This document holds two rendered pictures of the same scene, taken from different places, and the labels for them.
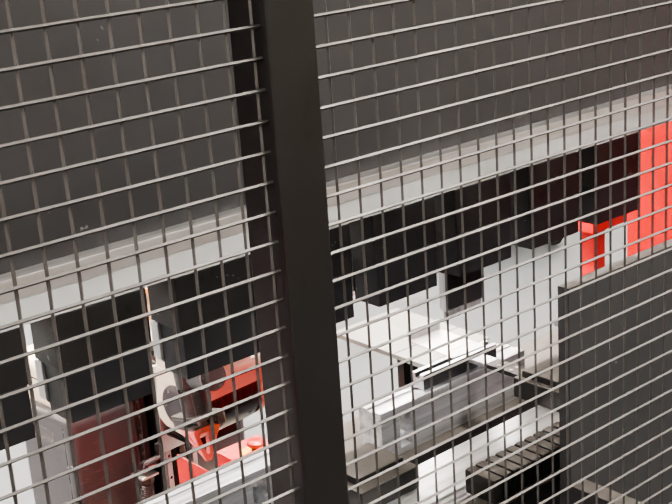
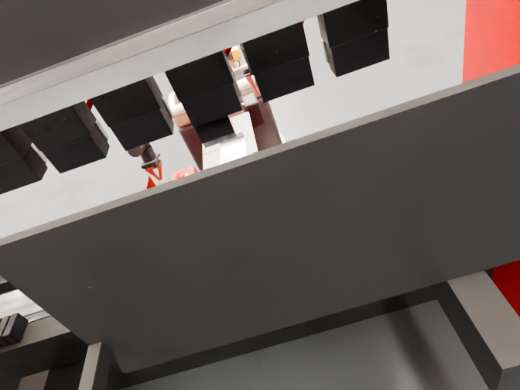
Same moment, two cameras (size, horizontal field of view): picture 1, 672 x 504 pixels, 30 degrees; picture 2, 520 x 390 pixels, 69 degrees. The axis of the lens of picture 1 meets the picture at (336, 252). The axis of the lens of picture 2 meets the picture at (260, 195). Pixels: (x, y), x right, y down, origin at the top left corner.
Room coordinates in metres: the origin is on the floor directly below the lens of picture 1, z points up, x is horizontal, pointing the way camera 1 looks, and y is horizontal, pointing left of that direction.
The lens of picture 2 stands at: (1.57, -0.97, 1.64)
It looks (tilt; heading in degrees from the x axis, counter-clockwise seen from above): 40 degrees down; 47
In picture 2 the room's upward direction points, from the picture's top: 22 degrees counter-clockwise
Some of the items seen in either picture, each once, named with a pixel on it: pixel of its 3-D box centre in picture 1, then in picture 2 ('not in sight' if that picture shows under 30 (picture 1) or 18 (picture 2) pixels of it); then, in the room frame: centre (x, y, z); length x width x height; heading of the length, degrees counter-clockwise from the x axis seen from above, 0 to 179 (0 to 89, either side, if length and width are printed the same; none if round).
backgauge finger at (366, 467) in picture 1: (334, 460); not in sight; (1.77, 0.03, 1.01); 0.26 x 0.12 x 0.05; 40
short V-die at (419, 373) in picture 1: (455, 364); not in sight; (2.18, -0.21, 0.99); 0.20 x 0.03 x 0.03; 130
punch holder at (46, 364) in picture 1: (93, 348); not in sight; (1.70, 0.36, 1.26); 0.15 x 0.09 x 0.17; 130
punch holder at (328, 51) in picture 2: (601, 175); (353, 32); (2.47, -0.56, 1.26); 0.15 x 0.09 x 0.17; 130
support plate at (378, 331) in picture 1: (410, 336); (227, 139); (2.31, -0.14, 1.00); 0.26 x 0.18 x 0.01; 40
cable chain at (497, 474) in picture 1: (559, 443); not in sight; (1.76, -0.33, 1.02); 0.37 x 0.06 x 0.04; 130
